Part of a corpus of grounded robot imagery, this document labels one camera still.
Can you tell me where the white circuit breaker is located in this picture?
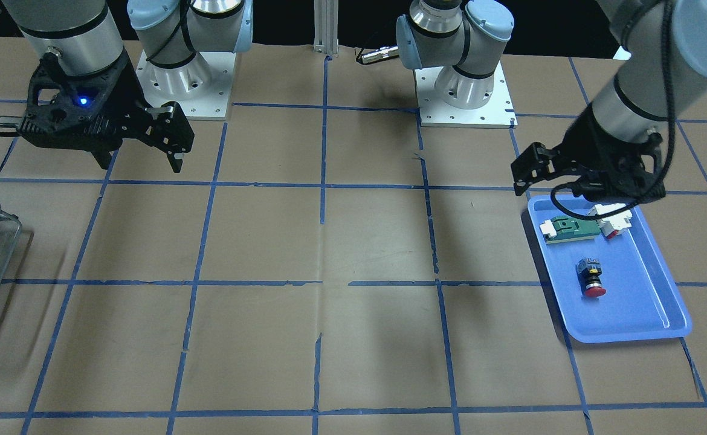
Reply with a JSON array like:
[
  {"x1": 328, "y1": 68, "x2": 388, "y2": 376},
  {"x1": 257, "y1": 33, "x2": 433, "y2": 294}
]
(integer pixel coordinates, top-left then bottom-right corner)
[{"x1": 587, "y1": 203, "x2": 633, "y2": 240}]

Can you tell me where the aluminium frame post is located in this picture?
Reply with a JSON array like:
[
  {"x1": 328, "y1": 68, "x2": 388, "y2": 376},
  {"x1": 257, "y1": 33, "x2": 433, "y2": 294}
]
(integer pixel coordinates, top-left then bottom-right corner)
[{"x1": 313, "y1": 0, "x2": 339, "y2": 57}]

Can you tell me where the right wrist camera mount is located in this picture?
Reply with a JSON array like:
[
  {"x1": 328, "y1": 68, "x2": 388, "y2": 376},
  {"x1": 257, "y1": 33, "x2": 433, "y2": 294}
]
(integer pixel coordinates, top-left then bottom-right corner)
[{"x1": 0, "y1": 49, "x2": 129, "y2": 151}]

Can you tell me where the black braided cable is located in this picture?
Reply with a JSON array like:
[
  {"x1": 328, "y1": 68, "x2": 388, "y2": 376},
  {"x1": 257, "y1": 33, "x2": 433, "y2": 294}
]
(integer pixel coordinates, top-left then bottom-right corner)
[{"x1": 607, "y1": 0, "x2": 680, "y2": 200}]

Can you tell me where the red emergency stop button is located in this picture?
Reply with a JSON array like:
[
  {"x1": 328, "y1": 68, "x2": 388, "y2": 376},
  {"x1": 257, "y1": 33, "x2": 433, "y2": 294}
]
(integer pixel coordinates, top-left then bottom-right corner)
[{"x1": 575, "y1": 258, "x2": 607, "y2": 298}]

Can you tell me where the green terminal block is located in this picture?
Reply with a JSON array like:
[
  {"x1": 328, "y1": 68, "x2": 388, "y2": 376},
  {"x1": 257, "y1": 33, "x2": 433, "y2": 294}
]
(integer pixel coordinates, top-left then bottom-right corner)
[{"x1": 538, "y1": 216, "x2": 601, "y2": 244}]

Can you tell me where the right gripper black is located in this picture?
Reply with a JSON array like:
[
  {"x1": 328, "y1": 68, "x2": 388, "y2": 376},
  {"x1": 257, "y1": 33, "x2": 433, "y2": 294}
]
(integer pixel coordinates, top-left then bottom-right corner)
[{"x1": 76, "y1": 54, "x2": 195, "y2": 173}]

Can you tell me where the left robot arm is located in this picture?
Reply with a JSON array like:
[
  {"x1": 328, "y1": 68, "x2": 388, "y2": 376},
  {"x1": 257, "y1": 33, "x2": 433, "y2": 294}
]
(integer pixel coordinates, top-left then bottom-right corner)
[{"x1": 511, "y1": 1, "x2": 707, "y2": 203}]

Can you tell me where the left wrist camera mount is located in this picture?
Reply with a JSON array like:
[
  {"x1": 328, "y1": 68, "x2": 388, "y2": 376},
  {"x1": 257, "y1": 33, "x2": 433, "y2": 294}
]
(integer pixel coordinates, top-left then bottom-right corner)
[{"x1": 553, "y1": 132, "x2": 665, "y2": 204}]

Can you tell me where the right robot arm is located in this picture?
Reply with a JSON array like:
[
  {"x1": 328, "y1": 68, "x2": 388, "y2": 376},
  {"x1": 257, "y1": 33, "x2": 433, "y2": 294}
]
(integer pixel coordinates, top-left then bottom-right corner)
[{"x1": 0, "y1": 1, "x2": 195, "y2": 173}]

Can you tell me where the blue plastic tray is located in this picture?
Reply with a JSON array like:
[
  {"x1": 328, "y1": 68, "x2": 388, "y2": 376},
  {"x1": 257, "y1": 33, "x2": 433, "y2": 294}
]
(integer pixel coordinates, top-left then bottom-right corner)
[{"x1": 528, "y1": 195, "x2": 692, "y2": 343}]

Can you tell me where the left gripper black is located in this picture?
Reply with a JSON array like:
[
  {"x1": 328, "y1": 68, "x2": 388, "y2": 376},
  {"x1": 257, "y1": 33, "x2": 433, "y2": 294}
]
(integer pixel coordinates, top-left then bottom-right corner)
[{"x1": 511, "y1": 111, "x2": 638, "y2": 196}]

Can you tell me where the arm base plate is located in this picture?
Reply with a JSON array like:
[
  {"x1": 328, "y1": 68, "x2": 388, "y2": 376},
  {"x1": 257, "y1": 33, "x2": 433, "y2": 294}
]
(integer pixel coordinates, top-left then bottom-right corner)
[
  {"x1": 414, "y1": 63, "x2": 518, "y2": 129},
  {"x1": 136, "y1": 52, "x2": 237, "y2": 121}
]

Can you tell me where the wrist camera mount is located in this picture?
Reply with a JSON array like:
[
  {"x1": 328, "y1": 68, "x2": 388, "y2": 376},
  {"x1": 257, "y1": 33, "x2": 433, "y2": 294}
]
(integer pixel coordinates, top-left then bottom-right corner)
[
  {"x1": 553, "y1": 132, "x2": 665, "y2": 204},
  {"x1": 0, "y1": 49, "x2": 129, "y2": 151}
]

